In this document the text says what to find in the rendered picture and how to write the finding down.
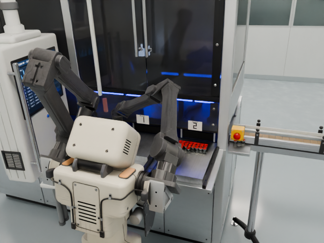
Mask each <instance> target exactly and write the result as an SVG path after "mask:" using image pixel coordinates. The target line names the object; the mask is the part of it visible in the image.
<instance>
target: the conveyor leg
mask: <svg viewBox="0 0 324 243"><path fill-rule="evenodd" d="M264 153H265V152H260V151H256V160H255V167H254V175H253V183H252V191H251V200H250V207H249V215H248V223H247V232H249V233H253V232H254V227H255V220H256V213H257V203H258V196H259V189H260V182H261V175H262V167H263V160H264Z"/></svg>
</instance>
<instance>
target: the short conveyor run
mask: <svg viewBox="0 0 324 243"><path fill-rule="evenodd" d="M260 121H261V120H260V119H258V120H257V122H258V123H256V126H252V125H245V132H244V139H245V145H251V150H253V151H260V152H267V153H274V154H281V155H288V156H295V157H302V158H309V159H316V160H323V161H324V134H323V130H322V129H323V126H320V127H319V128H320V130H318V133H313V132H304V131H296V130H287V129H278V128H269V127H261V126H260ZM239 125H241V124H239ZM230 142H231V143H233V142H234V140H231V133H230V135H229V144H230Z"/></svg>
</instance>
